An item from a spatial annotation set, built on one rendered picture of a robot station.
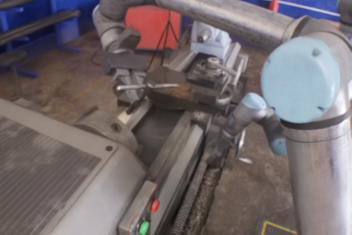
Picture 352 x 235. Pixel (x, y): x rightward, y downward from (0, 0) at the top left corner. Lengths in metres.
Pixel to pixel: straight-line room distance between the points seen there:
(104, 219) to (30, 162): 0.18
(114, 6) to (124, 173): 0.47
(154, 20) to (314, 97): 3.78
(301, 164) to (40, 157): 0.48
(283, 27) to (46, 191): 0.55
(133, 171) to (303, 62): 0.38
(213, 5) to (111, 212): 0.51
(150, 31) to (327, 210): 3.86
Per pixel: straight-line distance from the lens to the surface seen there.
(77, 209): 0.46
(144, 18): 4.07
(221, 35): 2.29
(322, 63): 0.36
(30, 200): 0.48
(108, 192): 0.49
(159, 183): 1.11
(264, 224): 1.72
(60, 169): 0.51
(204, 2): 0.66
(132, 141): 0.83
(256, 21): 0.57
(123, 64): 0.72
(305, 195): 0.47
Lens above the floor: 1.71
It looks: 34 degrees down
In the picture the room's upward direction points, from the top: 5 degrees clockwise
